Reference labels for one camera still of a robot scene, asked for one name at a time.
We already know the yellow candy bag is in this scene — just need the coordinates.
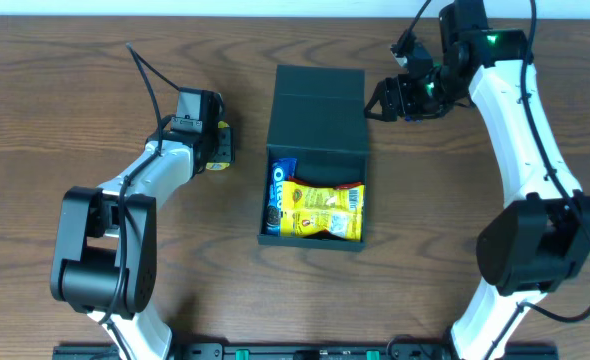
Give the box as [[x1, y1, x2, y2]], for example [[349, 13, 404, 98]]
[[278, 180, 366, 243]]

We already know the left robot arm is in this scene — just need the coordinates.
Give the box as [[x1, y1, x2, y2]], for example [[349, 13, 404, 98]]
[[50, 122, 234, 359]]

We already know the dark green box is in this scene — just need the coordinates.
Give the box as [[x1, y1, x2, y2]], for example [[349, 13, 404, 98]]
[[257, 65, 369, 252]]

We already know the yellow candy roll tube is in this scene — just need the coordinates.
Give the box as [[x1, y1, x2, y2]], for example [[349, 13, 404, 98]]
[[206, 121, 234, 171]]

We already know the blue oreo cookie pack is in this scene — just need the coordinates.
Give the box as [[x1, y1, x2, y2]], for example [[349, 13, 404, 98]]
[[265, 158, 297, 236]]

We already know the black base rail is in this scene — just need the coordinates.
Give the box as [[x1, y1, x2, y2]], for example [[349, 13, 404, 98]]
[[52, 343, 560, 360]]

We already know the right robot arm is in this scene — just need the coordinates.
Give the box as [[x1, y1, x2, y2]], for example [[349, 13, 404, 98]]
[[371, 25, 590, 359]]

